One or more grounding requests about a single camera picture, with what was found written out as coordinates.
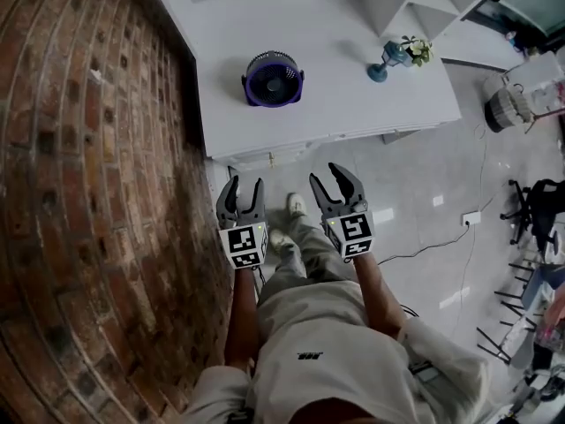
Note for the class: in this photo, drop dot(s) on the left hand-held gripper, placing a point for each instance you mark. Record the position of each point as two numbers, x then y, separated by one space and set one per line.
245 245

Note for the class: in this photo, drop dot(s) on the white power strip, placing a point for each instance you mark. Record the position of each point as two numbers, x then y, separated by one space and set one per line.
471 218

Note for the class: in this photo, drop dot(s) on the grey striped woven basket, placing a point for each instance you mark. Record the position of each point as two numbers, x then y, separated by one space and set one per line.
507 111

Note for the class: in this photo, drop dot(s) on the small potted plant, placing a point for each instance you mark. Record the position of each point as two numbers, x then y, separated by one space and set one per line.
419 51

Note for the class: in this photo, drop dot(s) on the white sneaker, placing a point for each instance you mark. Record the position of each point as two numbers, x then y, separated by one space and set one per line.
296 205
279 241

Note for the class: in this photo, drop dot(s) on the grey trousers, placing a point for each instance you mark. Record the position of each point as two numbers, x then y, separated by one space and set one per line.
309 259

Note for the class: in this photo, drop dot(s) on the white desk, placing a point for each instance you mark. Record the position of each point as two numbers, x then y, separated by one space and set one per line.
353 100

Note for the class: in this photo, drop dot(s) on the black office chair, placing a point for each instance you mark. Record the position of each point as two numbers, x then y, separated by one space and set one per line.
538 214

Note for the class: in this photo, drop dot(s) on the cluttered work table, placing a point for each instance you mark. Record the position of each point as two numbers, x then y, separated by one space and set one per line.
525 329

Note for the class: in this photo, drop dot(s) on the person's right forearm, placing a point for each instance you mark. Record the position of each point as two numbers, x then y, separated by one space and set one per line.
377 298

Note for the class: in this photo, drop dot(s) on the purple desk fan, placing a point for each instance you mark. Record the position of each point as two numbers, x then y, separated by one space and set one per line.
273 80

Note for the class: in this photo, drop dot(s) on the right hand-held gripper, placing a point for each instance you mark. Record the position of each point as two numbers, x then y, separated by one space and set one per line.
351 236

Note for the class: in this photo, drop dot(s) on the person's left forearm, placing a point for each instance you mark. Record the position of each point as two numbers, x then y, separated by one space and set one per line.
240 320

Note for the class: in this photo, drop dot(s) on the blue lantern lamp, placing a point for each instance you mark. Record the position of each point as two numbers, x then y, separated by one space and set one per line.
388 62

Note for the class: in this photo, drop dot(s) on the beige shirt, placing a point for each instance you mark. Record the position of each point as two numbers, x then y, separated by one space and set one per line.
335 360

